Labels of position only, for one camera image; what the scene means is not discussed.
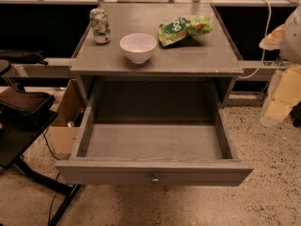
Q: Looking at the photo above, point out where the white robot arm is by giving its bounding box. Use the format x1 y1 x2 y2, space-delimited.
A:
260 5 301 127

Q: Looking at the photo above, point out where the grey open top drawer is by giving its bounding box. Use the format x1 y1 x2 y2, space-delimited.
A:
55 88 255 187

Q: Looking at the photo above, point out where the metal drawer knob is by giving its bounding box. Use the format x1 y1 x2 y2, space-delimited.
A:
151 175 160 184

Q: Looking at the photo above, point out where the white bowl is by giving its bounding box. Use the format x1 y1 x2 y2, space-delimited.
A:
119 33 157 64

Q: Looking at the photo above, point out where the grey cabinet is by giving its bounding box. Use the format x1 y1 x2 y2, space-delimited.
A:
69 2 245 108

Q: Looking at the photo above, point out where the green chip bag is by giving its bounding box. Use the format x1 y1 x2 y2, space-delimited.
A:
158 15 213 47

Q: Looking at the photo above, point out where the cardboard box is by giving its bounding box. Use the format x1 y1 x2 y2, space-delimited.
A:
48 79 84 154

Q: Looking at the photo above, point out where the black stand with tray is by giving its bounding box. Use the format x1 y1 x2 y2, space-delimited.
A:
0 58 82 226

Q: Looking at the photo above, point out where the black floor cable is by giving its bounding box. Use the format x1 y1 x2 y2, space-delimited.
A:
40 129 64 224

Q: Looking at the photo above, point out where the white cable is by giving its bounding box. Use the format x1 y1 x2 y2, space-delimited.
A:
237 0 273 80

